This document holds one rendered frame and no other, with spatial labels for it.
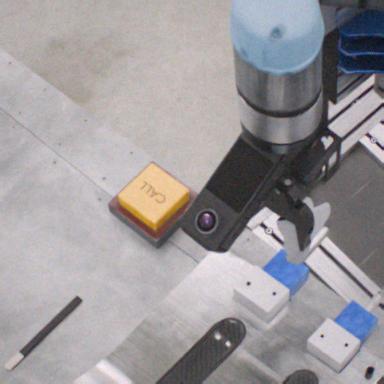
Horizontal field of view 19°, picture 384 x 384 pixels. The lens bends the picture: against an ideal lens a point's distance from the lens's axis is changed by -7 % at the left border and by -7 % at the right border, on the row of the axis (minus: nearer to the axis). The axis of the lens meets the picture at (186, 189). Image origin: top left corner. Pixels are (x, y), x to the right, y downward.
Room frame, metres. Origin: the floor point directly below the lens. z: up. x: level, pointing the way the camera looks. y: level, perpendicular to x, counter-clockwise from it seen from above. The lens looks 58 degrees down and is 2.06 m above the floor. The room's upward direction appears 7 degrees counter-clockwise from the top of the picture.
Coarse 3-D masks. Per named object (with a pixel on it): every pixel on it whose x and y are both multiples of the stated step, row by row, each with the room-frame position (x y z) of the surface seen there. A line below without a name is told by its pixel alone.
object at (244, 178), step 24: (240, 144) 0.59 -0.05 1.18; (240, 168) 0.57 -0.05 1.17; (264, 168) 0.57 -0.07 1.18; (216, 192) 0.56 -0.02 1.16; (240, 192) 0.55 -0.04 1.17; (264, 192) 0.55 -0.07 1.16; (192, 216) 0.55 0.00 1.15; (216, 216) 0.54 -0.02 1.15; (240, 216) 0.54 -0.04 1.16; (216, 240) 0.52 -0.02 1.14
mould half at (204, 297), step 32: (224, 256) 0.65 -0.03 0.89; (192, 288) 0.61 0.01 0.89; (224, 288) 0.61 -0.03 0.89; (160, 320) 0.58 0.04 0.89; (192, 320) 0.57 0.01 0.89; (256, 320) 0.56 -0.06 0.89; (288, 320) 0.55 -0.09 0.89; (320, 320) 0.55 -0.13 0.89; (128, 352) 0.54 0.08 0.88; (160, 352) 0.54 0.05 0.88; (256, 352) 0.52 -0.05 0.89; (288, 352) 0.51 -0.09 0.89
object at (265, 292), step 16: (320, 240) 0.65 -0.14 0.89; (256, 272) 0.61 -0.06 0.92; (272, 272) 0.61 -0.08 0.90; (288, 272) 0.61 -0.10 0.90; (304, 272) 0.60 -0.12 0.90; (240, 288) 0.59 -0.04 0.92; (256, 288) 0.59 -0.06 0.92; (272, 288) 0.58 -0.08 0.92; (288, 288) 0.59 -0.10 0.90; (256, 304) 0.57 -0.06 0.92; (272, 304) 0.56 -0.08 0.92
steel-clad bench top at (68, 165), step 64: (0, 64) 1.04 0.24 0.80; (0, 128) 0.92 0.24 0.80; (64, 128) 0.91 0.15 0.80; (0, 192) 0.82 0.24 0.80; (64, 192) 0.81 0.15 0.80; (0, 256) 0.73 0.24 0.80; (64, 256) 0.72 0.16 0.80; (128, 256) 0.71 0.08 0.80; (192, 256) 0.70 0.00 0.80; (256, 256) 0.69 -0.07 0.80; (0, 320) 0.63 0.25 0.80; (64, 320) 0.63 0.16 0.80; (128, 320) 0.62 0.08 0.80
